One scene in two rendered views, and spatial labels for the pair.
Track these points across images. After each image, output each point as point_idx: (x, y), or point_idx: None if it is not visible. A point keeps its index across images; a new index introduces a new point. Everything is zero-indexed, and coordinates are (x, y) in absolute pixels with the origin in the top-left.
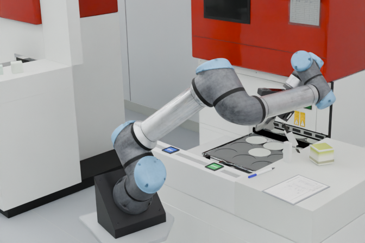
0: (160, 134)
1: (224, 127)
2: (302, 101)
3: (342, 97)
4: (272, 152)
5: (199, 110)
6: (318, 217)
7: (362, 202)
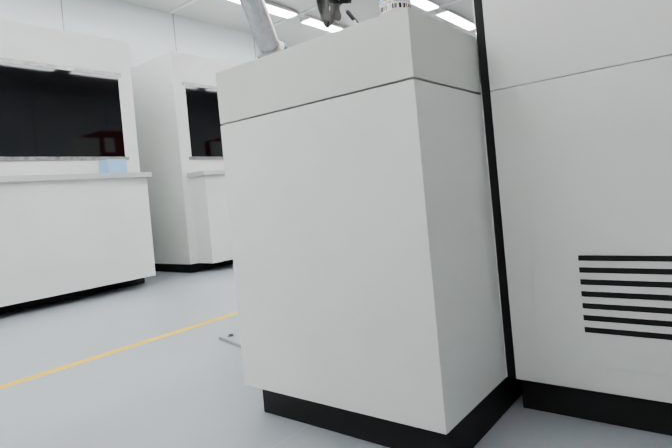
0: (256, 41)
1: None
2: None
3: None
4: None
5: (246, 4)
6: (224, 83)
7: (306, 81)
